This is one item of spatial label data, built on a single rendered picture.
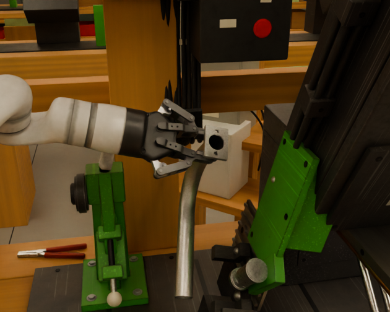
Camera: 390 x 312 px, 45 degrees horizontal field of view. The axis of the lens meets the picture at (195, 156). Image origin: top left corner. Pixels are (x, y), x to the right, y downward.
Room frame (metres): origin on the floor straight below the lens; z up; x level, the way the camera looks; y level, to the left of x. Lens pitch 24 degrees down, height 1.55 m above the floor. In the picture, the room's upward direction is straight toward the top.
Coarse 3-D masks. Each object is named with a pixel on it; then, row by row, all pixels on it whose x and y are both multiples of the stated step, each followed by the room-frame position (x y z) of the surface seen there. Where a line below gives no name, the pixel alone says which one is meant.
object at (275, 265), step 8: (272, 256) 0.60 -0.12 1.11; (272, 264) 0.59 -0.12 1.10; (280, 264) 0.59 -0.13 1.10; (272, 272) 0.58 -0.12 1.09; (280, 272) 0.58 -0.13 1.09; (264, 280) 0.59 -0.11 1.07; (272, 280) 0.57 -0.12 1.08; (280, 280) 0.57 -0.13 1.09; (248, 288) 0.63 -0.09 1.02; (256, 288) 0.61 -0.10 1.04; (264, 288) 0.60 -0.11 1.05
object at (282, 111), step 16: (272, 112) 0.90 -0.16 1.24; (288, 112) 0.90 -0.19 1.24; (272, 128) 0.89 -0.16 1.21; (272, 144) 0.88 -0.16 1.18; (272, 160) 0.87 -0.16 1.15; (336, 240) 0.80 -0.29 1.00; (288, 256) 0.78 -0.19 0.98; (304, 256) 0.78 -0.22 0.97; (320, 256) 0.79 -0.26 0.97; (336, 256) 0.80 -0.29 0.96; (352, 256) 0.80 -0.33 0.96; (288, 272) 0.78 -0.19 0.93; (304, 272) 0.79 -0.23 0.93; (320, 272) 0.79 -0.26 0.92; (336, 272) 0.80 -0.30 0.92; (352, 272) 0.81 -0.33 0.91; (368, 272) 0.82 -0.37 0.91
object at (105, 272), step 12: (120, 228) 0.77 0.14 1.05; (96, 240) 0.77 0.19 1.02; (108, 240) 0.76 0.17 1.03; (120, 240) 0.78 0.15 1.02; (108, 252) 0.74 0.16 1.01; (120, 252) 0.76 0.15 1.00; (108, 264) 0.74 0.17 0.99; (120, 264) 0.72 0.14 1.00; (108, 276) 0.70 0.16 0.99; (120, 276) 0.71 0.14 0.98
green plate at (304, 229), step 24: (288, 144) 0.69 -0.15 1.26; (288, 168) 0.66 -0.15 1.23; (312, 168) 0.60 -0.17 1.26; (264, 192) 0.70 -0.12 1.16; (288, 192) 0.63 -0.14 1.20; (312, 192) 0.62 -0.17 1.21; (264, 216) 0.67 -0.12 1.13; (288, 216) 0.61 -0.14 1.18; (312, 216) 0.62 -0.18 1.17; (264, 240) 0.65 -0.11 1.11; (288, 240) 0.60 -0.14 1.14; (312, 240) 0.62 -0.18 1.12
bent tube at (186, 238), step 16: (208, 128) 0.71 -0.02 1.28; (224, 128) 0.72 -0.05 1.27; (208, 144) 0.69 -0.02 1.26; (224, 144) 0.70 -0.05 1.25; (224, 160) 0.68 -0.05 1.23; (192, 176) 0.75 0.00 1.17; (192, 192) 0.75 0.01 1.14; (192, 208) 0.73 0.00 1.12; (192, 224) 0.71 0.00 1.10; (192, 240) 0.69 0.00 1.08; (176, 256) 0.67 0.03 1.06; (192, 256) 0.67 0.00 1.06; (176, 272) 0.65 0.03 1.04; (192, 272) 0.65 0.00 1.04; (176, 288) 0.62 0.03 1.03; (192, 288) 0.63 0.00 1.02
